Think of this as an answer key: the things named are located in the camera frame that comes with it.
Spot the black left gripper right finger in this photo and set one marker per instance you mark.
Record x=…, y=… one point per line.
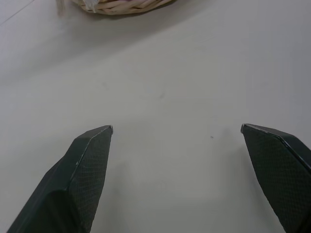
x=279, y=170

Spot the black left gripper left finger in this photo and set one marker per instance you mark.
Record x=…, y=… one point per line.
x=73, y=184

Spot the woven wicker basket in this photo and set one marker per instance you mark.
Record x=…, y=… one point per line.
x=121, y=6

